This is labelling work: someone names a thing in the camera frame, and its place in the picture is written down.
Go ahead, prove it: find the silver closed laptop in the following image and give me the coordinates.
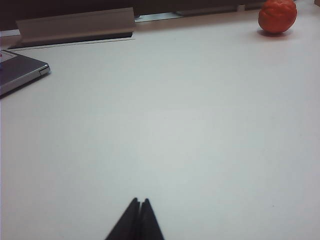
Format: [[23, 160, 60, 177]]
[[0, 49, 51, 97]]

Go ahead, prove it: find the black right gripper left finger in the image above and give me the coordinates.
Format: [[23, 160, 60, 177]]
[[104, 197, 141, 240]]

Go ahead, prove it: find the grey fabric desk divider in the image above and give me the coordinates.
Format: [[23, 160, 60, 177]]
[[0, 0, 266, 32]]

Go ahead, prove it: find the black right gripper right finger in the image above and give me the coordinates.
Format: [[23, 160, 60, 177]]
[[139, 198, 166, 240]]

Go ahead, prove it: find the orange tangerine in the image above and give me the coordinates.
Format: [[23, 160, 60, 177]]
[[257, 0, 298, 34]]

